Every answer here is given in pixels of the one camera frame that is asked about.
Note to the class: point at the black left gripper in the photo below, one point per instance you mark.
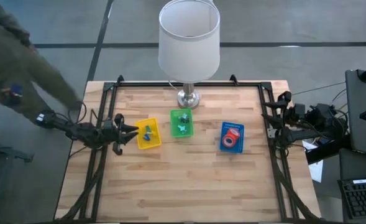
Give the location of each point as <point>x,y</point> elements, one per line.
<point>118,133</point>

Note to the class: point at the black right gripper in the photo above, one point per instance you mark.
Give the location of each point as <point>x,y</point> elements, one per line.
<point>290,116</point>

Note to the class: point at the red tape roll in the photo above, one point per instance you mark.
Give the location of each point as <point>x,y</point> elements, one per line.
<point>229,141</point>

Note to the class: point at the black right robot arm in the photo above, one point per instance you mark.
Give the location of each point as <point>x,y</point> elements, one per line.
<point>322,119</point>

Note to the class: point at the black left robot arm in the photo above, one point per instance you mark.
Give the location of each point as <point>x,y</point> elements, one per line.
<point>83,132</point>

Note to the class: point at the yellow plastic basket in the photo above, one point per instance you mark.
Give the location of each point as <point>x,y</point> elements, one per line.
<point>155,143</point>

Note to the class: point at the green plastic basket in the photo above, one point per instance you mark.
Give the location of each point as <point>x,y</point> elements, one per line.
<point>174,132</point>

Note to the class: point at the blue plastic basket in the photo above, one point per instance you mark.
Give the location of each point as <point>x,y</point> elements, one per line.
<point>237,148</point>

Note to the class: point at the white paper sheet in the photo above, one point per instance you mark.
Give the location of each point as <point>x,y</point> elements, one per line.
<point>317,168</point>

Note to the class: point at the silver table lamp white shade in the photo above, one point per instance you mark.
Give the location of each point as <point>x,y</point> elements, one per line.
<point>189,40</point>

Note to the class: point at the black keyboard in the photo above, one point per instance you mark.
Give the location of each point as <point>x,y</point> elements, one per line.
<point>363,199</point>

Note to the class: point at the person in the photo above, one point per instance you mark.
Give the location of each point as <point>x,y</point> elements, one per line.
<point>11,59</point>

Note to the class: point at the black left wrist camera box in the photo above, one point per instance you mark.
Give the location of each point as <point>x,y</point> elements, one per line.
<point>108,124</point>

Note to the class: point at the black table frame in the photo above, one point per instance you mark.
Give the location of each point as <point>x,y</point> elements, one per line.
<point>139,84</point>

